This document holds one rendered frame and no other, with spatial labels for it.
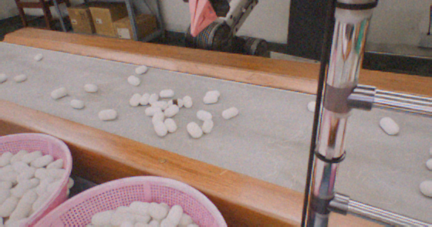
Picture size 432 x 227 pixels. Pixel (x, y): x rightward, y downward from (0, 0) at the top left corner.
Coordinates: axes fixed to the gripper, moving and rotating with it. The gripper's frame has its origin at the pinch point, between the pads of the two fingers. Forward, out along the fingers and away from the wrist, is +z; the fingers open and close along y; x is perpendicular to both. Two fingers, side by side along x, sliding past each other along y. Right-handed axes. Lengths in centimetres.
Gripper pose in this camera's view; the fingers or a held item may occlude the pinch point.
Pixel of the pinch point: (194, 32)
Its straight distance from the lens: 70.1
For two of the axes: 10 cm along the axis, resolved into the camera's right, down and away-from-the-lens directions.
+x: 3.5, 3.4, 8.7
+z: -3.3, 9.2, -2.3
